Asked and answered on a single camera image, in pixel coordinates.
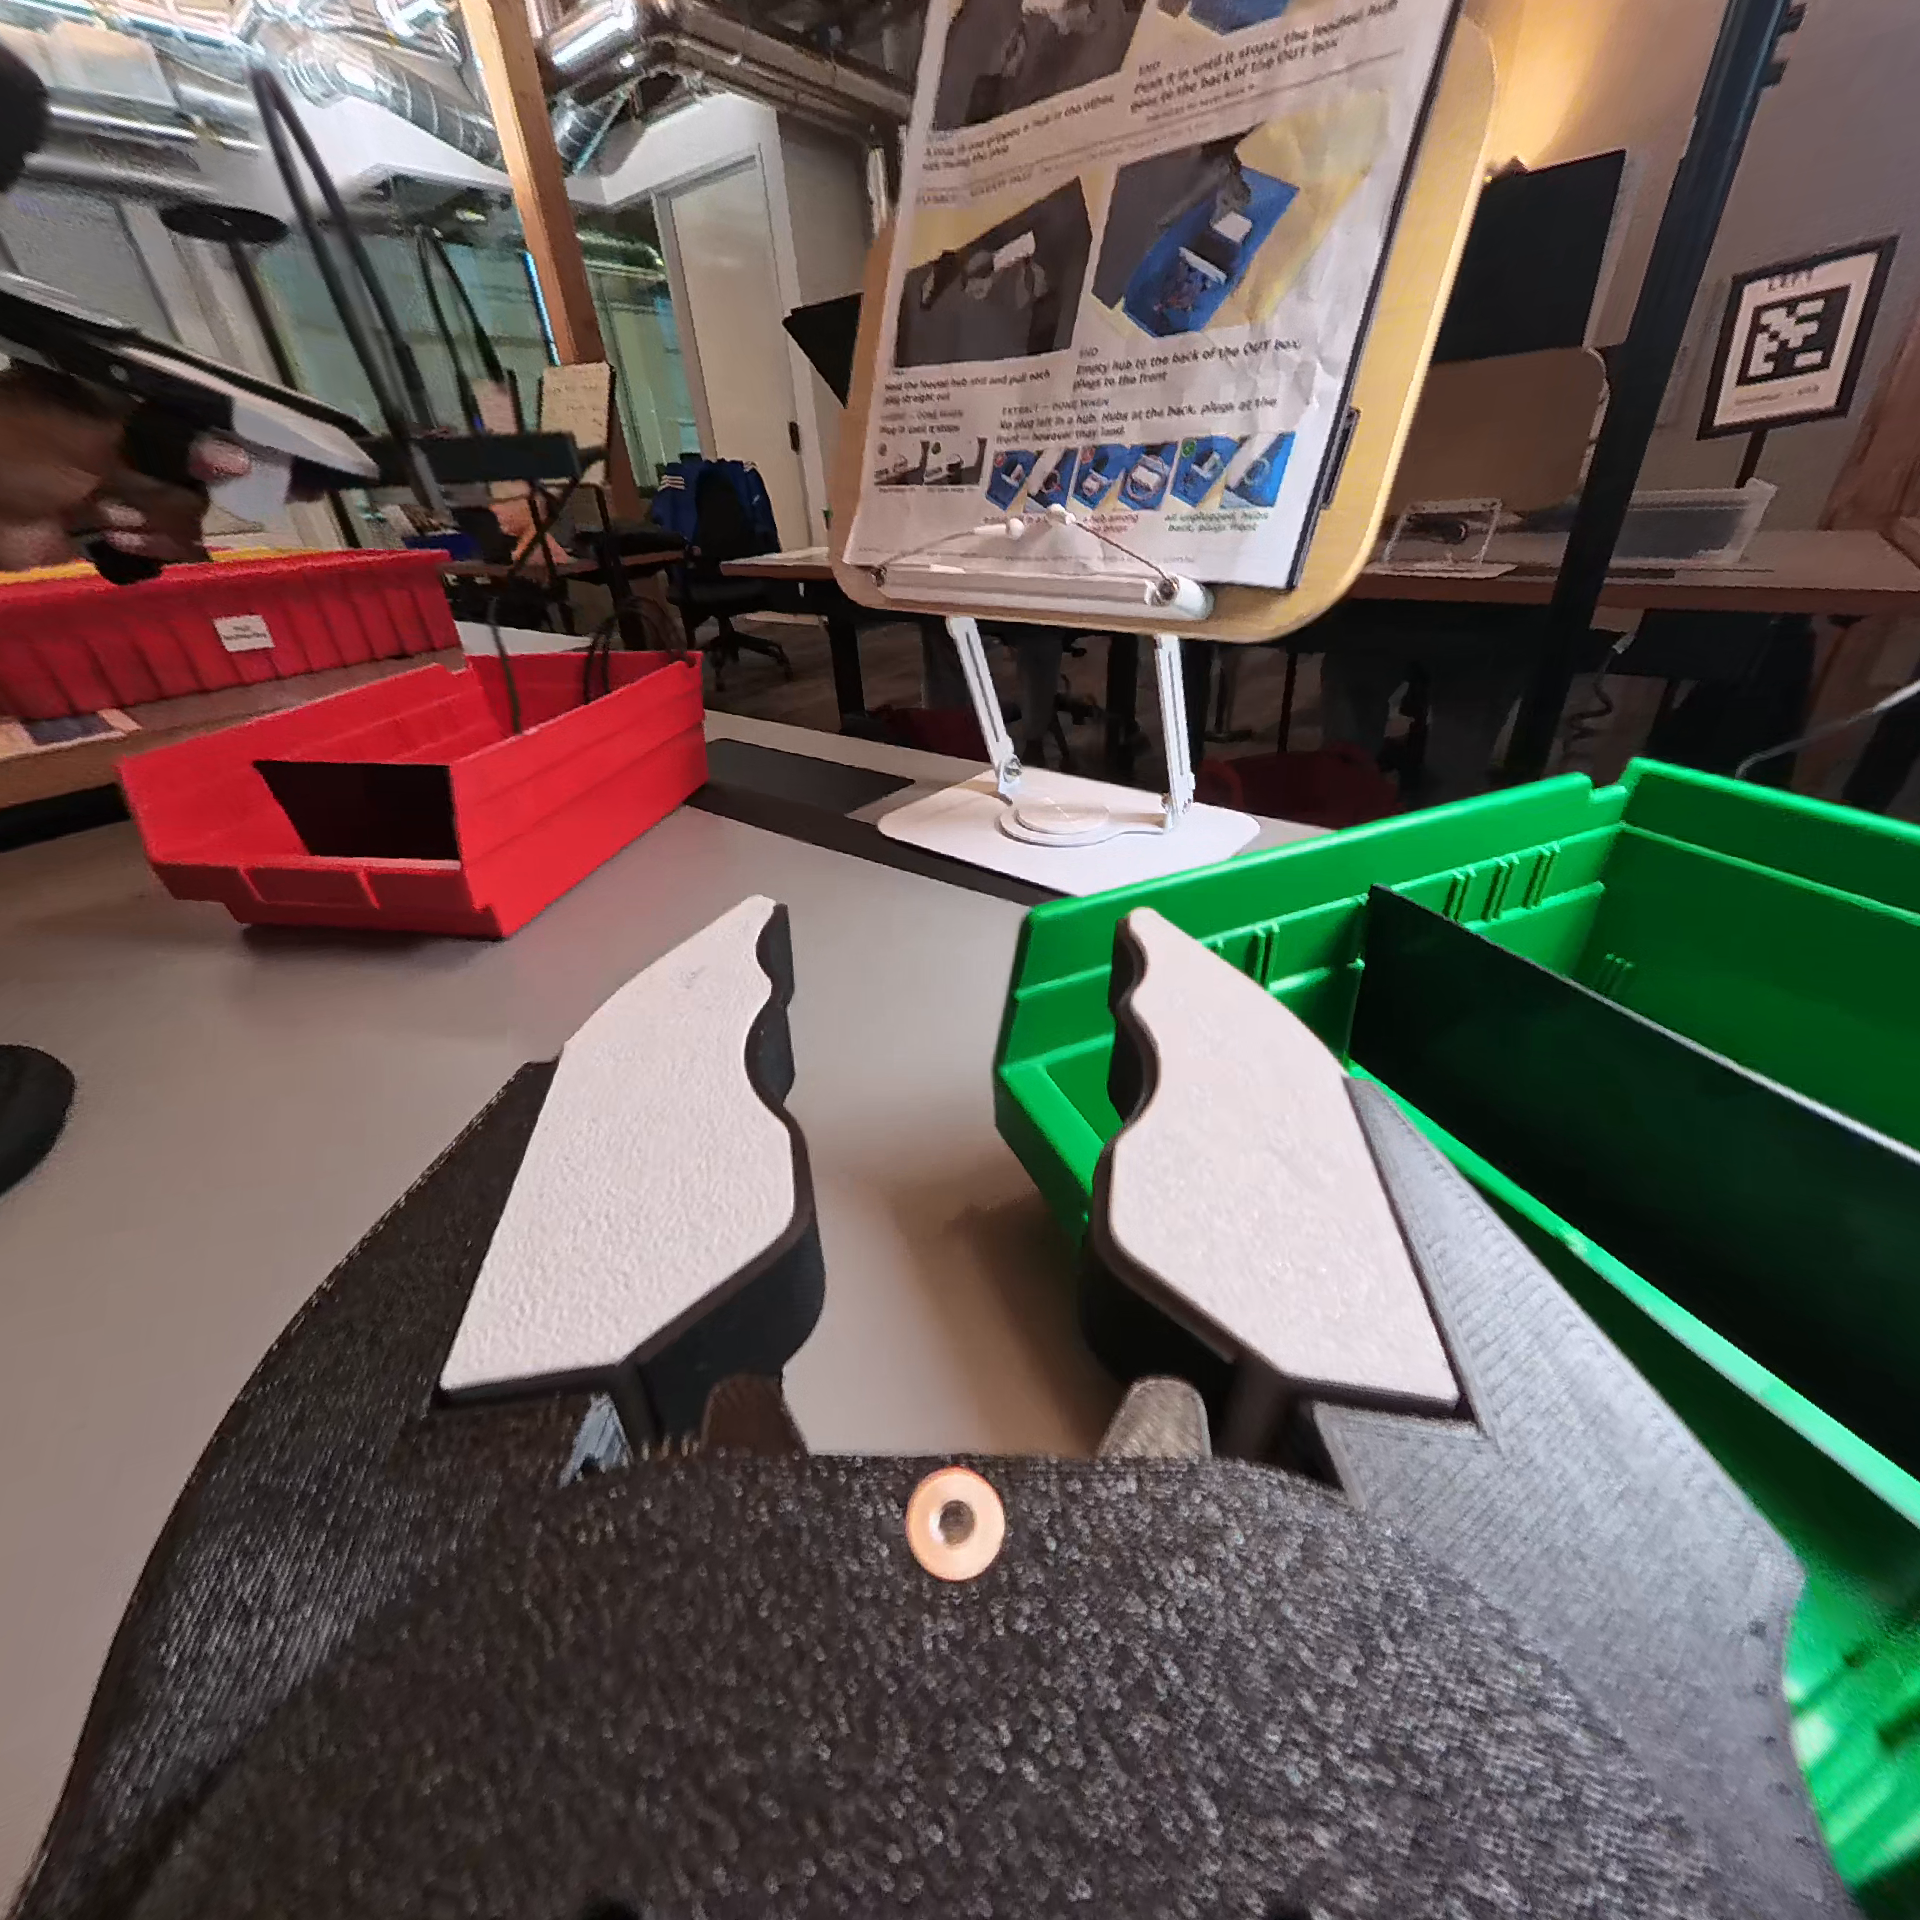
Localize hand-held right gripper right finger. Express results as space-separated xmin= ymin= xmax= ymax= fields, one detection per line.
xmin=1078 ymin=902 xmax=1466 ymax=1449

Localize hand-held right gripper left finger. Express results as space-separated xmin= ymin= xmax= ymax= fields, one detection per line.
xmin=433 ymin=896 xmax=829 ymax=1444

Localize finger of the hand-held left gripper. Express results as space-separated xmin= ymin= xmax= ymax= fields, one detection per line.
xmin=0 ymin=276 xmax=384 ymax=485

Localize red plastic bin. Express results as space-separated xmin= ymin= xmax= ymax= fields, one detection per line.
xmin=117 ymin=647 xmax=711 ymax=941

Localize green plastic bin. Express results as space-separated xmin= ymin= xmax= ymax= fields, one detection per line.
xmin=991 ymin=757 xmax=1920 ymax=1898

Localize person's left hand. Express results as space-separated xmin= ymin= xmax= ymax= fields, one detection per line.
xmin=0 ymin=367 xmax=253 ymax=570

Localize black floor lamp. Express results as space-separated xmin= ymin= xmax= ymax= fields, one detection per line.
xmin=157 ymin=200 xmax=294 ymax=392

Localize red slatted crate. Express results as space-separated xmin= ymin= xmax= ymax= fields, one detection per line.
xmin=0 ymin=545 xmax=463 ymax=721

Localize text board on stand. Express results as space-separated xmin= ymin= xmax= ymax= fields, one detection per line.
xmin=536 ymin=364 xmax=616 ymax=482

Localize black bin divider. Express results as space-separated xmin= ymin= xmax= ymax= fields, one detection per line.
xmin=255 ymin=757 xmax=459 ymax=864
xmin=1351 ymin=885 xmax=1920 ymax=1478

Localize black wrist rest pad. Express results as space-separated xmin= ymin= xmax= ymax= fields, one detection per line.
xmin=0 ymin=1045 xmax=77 ymax=1198

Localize wooden poster board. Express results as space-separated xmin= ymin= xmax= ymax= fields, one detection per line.
xmin=827 ymin=0 xmax=1502 ymax=647

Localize clear storage box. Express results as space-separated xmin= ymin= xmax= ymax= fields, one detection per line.
xmin=1627 ymin=479 xmax=1778 ymax=568

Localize black metal pole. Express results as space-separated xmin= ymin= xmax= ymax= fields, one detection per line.
xmin=1506 ymin=0 xmax=1800 ymax=774

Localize black flat panel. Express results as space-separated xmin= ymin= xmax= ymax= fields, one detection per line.
xmin=1430 ymin=150 xmax=1629 ymax=367

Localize small marker tag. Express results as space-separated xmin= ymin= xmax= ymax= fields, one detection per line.
xmin=1697 ymin=237 xmax=1899 ymax=440

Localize wooden post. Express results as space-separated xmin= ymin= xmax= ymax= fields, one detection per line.
xmin=456 ymin=0 xmax=647 ymax=511

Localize silver duct pipes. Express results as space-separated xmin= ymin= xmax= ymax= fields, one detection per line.
xmin=45 ymin=0 xmax=933 ymax=173

